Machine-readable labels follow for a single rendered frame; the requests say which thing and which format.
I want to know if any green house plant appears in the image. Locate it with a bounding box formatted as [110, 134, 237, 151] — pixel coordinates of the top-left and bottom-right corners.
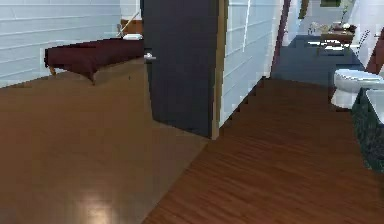
[339, 3, 354, 32]

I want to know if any dark red door frame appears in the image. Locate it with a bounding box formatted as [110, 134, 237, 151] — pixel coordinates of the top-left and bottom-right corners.
[270, 0, 292, 76]

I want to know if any brown wooden headboard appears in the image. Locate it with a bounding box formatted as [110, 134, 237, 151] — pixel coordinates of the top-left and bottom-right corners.
[119, 18, 144, 36]

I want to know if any dark red bed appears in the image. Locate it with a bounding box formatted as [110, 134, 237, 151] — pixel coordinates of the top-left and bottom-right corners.
[44, 37, 146, 86]

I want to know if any white pillow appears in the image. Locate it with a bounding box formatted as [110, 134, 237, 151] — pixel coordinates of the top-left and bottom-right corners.
[122, 33, 144, 41]

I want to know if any white toilet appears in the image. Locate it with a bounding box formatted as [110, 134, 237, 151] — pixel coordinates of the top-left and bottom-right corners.
[330, 68, 384, 110]

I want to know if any brown wooden table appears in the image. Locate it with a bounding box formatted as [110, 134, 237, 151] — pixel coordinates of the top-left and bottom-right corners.
[317, 29, 356, 56]

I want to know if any dark grey room door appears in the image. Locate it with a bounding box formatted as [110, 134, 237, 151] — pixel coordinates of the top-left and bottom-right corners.
[140, 0, 221, 139]

